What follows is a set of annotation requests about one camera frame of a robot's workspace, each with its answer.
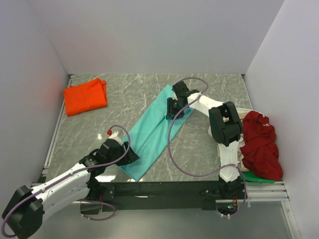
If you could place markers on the red t-shirt in pile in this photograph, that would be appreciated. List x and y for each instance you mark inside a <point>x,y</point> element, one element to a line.
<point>260,152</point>

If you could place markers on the aluminium rail frame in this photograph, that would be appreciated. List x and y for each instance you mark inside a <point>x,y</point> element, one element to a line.
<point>254,192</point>

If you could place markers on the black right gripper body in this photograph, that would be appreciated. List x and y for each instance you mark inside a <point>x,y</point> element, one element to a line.
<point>174,107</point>

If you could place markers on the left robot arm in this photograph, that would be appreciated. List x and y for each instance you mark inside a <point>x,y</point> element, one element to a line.
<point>28,208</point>

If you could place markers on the beige t-shirt in pile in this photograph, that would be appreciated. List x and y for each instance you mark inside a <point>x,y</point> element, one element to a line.
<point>240,154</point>

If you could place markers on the white t-shirt in pile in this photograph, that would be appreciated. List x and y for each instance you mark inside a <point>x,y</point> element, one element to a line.
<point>242,112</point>

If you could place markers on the teal t-shirt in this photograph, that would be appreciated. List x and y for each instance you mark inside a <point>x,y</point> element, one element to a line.
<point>149,135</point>

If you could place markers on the folded orange t-shirt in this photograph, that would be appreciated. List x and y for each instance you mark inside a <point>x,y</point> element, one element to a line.
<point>85,97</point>

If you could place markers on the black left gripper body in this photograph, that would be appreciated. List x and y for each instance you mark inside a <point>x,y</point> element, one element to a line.
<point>120,151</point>

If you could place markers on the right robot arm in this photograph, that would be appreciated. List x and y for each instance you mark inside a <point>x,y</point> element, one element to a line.
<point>225,128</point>

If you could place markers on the green bin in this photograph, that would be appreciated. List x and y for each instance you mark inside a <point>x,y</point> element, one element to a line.
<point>251,177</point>

